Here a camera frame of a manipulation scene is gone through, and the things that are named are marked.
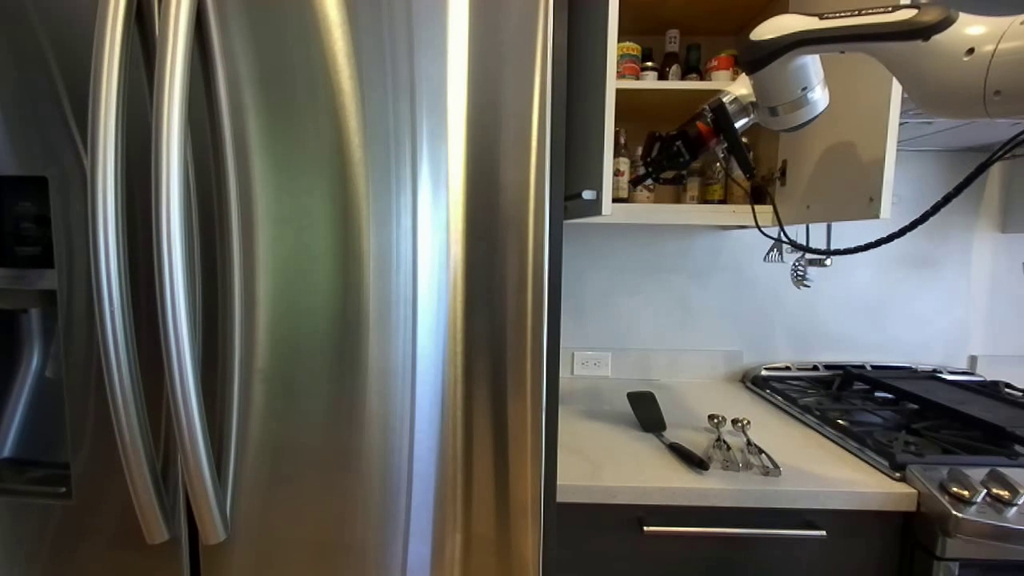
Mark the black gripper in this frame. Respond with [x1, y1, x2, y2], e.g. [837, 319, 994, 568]
[635, 85, 764, 191]

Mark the white cupboard door with handle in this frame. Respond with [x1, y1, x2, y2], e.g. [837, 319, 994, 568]
[561, 0, 611, 225]

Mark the plain white cupboard door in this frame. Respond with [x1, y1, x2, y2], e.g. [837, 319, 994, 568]
[771, 45, 907, 227]

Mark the clear bottle with label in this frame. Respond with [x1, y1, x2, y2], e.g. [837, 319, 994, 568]
[611, 128, 635, 206]

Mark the dark slim sauce bottle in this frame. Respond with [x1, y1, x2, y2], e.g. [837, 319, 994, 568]
[662, 25, 688, 82]

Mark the light capped spice jar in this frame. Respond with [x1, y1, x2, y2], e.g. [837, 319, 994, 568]
[615, 38, 645, 82]

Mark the red and white jar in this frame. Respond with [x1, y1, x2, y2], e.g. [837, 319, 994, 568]
[705, 47, 745, 82]

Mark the hanging metal utensil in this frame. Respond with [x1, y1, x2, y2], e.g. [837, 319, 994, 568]
[805, 221, 837, 273]
[786, 254, 816, 294]
[758, 227, 789, 266]

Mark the black spatula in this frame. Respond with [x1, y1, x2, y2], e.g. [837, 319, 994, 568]
[624, 388, 714, 477]

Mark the steel range hood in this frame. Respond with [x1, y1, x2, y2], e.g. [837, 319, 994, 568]
[893, 106, 1024, 154]

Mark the metal scoop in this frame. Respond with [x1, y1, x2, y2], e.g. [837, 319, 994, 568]
[726, 414, 786, 479]
[700, 409, 743, 474]

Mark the black gas stove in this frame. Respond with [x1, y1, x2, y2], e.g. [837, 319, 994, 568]
[738, 359, 1024, 576]

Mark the stainless steel refrigerator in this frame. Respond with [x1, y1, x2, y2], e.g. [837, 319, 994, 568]
[0, 0, 561, 576]

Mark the dark drawer front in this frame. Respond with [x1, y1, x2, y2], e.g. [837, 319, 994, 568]
[553, 501, 913, 576]

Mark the silver stove knob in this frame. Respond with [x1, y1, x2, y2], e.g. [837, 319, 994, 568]
[935, 468, 988, 510]
[978, 468, 1024, 513]

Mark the fridge water dispenser panel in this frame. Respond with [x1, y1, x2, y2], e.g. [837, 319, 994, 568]
[0, 174, 77, 499]

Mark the white wall cupboard frame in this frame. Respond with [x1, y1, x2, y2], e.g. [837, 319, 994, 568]
[595, 0, 907, 231]

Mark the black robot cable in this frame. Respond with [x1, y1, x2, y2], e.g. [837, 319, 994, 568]
[706, 102, 1024, 259]

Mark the white wall outlet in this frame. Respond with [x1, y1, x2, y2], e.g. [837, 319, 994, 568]
[568, 349, 618, 382]

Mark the silver drawer handle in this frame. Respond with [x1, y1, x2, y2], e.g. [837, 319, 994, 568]
[635, 518, 833, 541]

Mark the curved steel fridge handle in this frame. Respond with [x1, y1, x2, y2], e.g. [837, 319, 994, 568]
[87, 0, 176, 551]
[151, 0, 234, 551]

